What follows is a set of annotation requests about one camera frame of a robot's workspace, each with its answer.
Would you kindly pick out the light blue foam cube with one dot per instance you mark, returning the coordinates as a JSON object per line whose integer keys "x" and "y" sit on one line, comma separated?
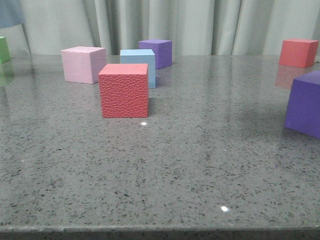
{"x": 141, "y": 56}

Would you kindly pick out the red textured foam cube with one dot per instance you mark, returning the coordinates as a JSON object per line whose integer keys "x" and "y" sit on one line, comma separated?
{"x": 124, "y": 90}

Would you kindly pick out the purple foam cube back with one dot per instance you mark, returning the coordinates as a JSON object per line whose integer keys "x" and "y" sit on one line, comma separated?
{"x": 162, "y": 50}

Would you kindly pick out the purple foam cube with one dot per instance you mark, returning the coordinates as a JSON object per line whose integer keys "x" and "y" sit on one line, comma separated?
{"x": 303, "y": 109}
{"x": 162, "y": 50}

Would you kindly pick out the pink foam cube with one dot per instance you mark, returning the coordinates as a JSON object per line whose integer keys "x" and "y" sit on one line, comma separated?
{"x": 82, "y": 64}

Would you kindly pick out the grey curtain backdrop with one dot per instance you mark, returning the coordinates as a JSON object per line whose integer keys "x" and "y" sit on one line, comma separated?
{"x": 195, "y": 27}

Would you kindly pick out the purple foam cube right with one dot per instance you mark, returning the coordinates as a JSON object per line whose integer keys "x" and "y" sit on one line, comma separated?
{"x": 303, "y": 109}

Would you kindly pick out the red foam cube right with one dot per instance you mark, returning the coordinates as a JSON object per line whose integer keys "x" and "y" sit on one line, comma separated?
{"x": 300, "y": 53}

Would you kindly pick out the green foam cube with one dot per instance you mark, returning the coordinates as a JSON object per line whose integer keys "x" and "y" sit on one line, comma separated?
{"x": 4, "y": 50}

